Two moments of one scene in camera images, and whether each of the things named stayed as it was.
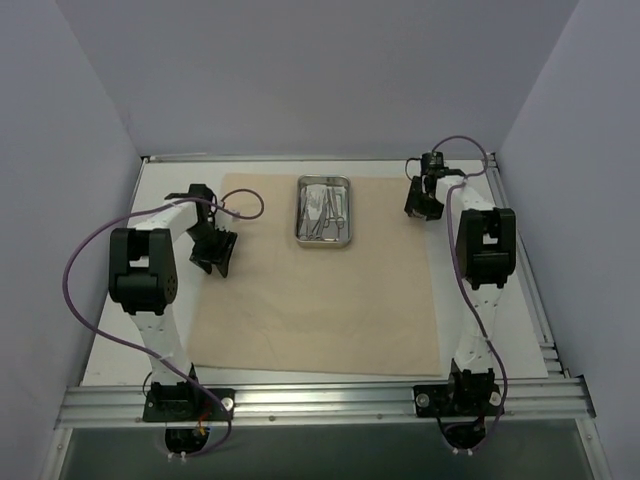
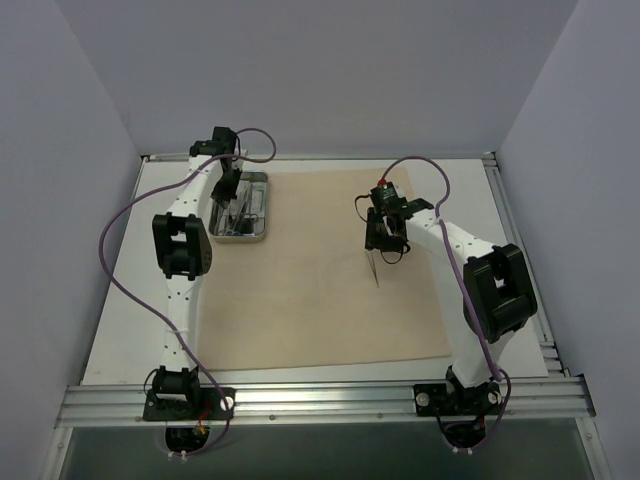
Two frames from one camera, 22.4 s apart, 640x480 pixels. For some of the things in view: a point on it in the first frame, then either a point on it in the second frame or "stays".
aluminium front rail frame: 566,400 stays
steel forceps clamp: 339,221 to 252,216
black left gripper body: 213,246 to 225,185
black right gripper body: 422,198 to 382,240
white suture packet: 314,196 to 256,202
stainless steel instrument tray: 323,211 to 244,220
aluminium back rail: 303,156 stays
